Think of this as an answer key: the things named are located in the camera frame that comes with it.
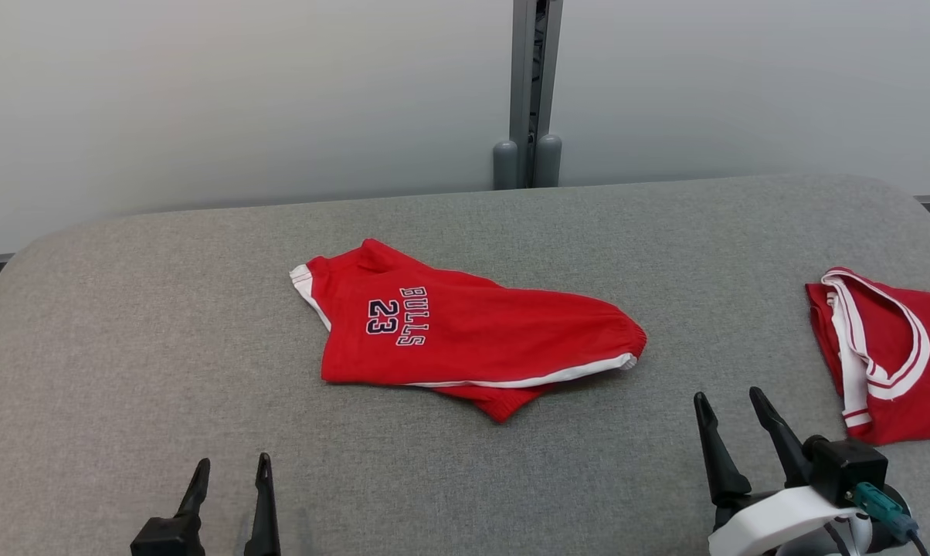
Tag right teal-plug camera cable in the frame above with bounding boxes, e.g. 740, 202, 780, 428
851, 482, 930, 556

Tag grey metal wall post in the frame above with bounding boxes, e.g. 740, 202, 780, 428
492, 0, 565, 191

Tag red white-trimmed jersey shirt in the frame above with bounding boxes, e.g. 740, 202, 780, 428
805, 266, 930, 447

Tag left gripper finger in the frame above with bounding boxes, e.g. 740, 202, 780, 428
243, 453, 282, 556
175, 458, 212, 520

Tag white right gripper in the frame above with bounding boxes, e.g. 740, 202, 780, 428
693, 386, 871, 556

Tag red Bulls 23 shorts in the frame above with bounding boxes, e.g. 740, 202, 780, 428
290, 238, 649, 425

